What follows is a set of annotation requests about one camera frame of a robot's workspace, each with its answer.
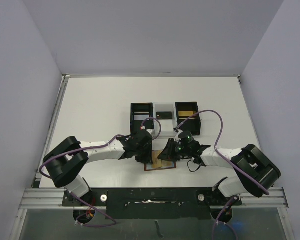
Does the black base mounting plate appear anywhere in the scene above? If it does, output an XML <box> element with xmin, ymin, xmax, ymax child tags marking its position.
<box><xmin>62</xmin><ymin>186</ymin><xmax>242</xmax><ymax>221</ymax></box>

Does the brown leather card holder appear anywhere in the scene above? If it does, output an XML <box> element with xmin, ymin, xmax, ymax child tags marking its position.
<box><xmin>144</xmin><ymin>150</ymin><xmax>177</xmax><ymax>172</ymax></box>

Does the aluminium frame rail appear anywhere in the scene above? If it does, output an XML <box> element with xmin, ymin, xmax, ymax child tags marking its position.
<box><xmin>236</xmin><ymin>187</ymin><xmax>289</xmax><ymax>208</ymax></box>

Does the gold card in tray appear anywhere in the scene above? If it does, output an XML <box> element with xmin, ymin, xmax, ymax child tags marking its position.
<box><xmin>178</xmin><ymin>110</ymin><xmax>196</xmax><ymax>119</ymax></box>

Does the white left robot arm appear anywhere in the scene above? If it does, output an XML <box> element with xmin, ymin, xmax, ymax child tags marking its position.
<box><xmin>39</xmin><ymin>129</ymin><xmax>153</xmax><ymax>206</ymax></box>

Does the black white card sorting tray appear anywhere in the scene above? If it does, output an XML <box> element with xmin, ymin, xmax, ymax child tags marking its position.
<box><xmin>130</xmin><ymin>102</ymin><xmax>201</xmax><ymax>138</ymax></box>

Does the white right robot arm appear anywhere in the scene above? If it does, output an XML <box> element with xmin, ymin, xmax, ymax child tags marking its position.
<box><xmin>158</xmin><ymin>131</ymin><xmax>282</xmax><ymax>205</ymax></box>

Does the gold credit card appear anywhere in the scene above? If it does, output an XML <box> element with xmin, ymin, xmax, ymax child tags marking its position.
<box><xmin>151</xmin><ymin>150</ymin><xmax>163</xmax><ymax>169</ymax></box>

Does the black card in tray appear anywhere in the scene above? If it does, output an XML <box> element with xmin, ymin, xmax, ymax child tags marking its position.
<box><xmin>156</xmin><ymin>111</ymin><xmax>173</xmax><ymax>120</ymax></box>

